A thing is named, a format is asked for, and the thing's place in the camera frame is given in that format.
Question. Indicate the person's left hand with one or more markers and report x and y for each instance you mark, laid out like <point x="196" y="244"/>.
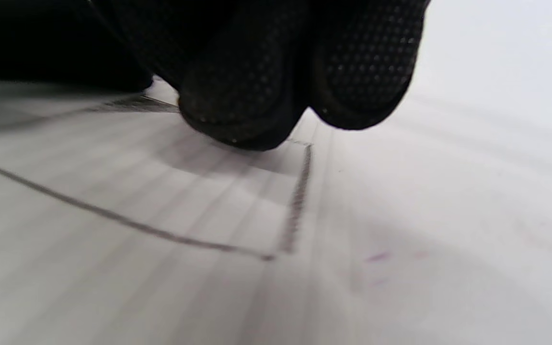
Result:
<point x="41" y="43"/>

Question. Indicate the person's right hand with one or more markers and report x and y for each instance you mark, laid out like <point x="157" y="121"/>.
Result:
<point x="276" y="67"/>

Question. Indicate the lined white paper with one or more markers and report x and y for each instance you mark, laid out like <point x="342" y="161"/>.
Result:
<point x="137" y="201"/>

